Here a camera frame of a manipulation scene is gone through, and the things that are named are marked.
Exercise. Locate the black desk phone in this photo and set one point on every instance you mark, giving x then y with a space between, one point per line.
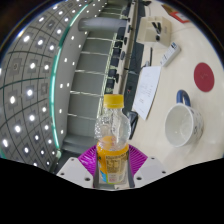
132 123

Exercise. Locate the group of ceiling lights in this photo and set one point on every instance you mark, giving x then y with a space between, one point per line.
30 91

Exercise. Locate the long curved conference desk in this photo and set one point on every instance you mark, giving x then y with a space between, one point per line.
135 50

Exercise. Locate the yellow-capped orange drink bottle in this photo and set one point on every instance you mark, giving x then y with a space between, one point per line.
112 158

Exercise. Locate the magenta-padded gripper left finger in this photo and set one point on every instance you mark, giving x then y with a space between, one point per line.
76 170

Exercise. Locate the row of black office chairs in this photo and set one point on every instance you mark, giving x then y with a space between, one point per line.
116 60

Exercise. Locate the white desk organizer box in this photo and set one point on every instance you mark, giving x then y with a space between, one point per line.
146 31

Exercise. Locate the white printed paper sheet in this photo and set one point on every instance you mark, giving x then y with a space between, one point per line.
146 90

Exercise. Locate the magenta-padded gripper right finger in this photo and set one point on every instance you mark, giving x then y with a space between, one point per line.
148 170

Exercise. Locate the flat round red coaster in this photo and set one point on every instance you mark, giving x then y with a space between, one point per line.
204 77

